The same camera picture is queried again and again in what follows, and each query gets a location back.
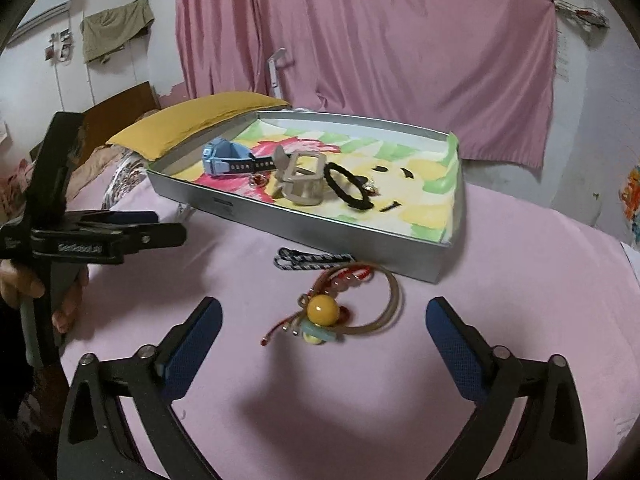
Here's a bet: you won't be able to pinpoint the colourful wall sticker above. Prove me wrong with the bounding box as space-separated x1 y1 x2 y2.
619 162 640 248

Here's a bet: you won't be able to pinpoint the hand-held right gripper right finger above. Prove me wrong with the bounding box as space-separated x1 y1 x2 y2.
425 296 588 480

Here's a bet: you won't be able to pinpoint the small wall photos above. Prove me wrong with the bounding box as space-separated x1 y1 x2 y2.
45 30 71 63

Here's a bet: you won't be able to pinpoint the pink plush cloth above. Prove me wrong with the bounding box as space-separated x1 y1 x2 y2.
0 160 31 201

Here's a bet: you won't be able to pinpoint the white air conditioner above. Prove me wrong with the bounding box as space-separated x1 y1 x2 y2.
7 0 83 48

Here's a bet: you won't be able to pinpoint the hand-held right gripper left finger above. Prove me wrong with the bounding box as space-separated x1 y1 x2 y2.
56 296 223 480

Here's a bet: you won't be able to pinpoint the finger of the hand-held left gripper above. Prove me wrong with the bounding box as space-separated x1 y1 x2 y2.
107 221 187 253
75 209 161 228

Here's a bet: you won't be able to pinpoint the olive green hanging shirt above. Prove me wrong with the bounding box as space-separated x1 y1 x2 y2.
81 0 156 65

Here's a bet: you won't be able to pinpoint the floral quilt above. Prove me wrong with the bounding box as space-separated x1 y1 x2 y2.
100 152 151 211

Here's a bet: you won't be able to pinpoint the beige hair claw clip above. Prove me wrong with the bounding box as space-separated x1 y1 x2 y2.
272 149 328 207

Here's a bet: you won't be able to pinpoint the beige hair tie yellow ball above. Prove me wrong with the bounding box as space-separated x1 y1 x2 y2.
285 265 403 346

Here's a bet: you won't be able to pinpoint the white folding lamp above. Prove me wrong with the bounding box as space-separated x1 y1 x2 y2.
266 47 288 98

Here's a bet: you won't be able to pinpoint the beige blanket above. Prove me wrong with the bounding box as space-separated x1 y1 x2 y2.
65 145 126 196

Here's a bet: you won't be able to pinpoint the person's left hand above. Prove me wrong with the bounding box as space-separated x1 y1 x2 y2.
0 259 91 335

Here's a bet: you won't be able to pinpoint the brown wooden headboard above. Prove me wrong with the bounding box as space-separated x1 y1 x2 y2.
30 81 161 161

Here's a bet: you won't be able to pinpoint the wire wall rack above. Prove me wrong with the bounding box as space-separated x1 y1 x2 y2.
550 0 611 28

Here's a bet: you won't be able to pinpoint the white wall calendar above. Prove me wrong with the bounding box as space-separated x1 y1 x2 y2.
556 35 572 81

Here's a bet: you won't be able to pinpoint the black hair tie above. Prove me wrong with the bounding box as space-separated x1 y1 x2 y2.
322 162 375 211

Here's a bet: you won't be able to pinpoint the pink curtain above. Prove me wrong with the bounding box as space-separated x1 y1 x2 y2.
175 0 558 170

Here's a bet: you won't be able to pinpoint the pink bed sheet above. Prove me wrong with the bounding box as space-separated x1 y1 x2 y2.
57 165 640 480

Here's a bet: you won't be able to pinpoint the black white patterned hair band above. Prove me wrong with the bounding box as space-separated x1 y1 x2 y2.
273 247 353 272

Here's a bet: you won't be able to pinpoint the blue wrist watch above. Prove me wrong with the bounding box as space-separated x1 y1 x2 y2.
201 138 275 177

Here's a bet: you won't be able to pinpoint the yellow pillow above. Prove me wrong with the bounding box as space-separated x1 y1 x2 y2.
106 91 291 161

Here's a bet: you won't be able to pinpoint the silver box with printed lining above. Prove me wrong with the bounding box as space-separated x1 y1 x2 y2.
146 109 467 283

